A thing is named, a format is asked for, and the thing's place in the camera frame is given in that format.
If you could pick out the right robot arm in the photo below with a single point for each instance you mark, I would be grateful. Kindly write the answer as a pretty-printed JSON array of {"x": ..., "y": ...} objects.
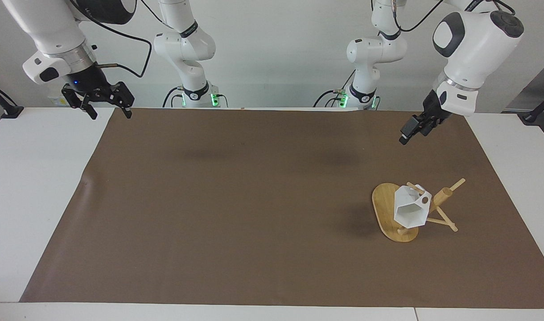
[{"x": 53, "y": 31}]

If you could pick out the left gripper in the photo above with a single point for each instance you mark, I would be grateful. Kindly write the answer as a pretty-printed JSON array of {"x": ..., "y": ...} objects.
[{"x": 432, "y": 109}]

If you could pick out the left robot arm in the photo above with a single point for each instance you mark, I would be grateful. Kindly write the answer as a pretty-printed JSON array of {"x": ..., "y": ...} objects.
[{"x": 472, "y": 49}]

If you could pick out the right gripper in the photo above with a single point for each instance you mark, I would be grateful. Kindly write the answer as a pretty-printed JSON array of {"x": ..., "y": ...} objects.
[{"x": 87, "y": 79}]

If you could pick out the wooden cup rack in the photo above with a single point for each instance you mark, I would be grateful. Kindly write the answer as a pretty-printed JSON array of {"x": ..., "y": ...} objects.
[{"x": 388, "y": 214}]

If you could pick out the black stand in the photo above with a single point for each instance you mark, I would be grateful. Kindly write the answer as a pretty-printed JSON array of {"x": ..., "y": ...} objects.
[
  {"x": 537, "y": 111},
  {"x": 6, "y": 107}
]

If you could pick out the white faceted cup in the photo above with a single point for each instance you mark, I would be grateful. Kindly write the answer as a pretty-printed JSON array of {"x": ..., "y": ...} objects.
[{"x": 410, "y": 207}]

